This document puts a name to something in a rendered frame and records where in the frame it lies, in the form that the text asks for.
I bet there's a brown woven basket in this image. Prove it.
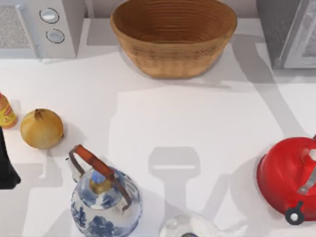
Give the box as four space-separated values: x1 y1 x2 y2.
110 0 238 79

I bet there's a blue and white teapot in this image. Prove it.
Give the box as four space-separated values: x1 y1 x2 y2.
68 144 143 237

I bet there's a clear glass object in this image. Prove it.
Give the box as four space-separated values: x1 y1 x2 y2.
159 213 218 237

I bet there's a yellow onion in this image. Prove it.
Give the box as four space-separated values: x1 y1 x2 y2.
20 108 64 150

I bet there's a round microwave knob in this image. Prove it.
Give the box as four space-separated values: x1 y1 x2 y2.
39 7 60 24
45 28 66 44

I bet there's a red kettle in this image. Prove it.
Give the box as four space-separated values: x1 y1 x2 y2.
256 134 316 226

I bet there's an orange sauce bottle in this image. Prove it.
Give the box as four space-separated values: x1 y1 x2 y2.
0 92 19 129

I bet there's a pale microwave oven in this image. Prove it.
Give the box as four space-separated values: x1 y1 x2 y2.
0 0 86 59

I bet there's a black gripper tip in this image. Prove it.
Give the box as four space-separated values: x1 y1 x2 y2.
0 126 21 190

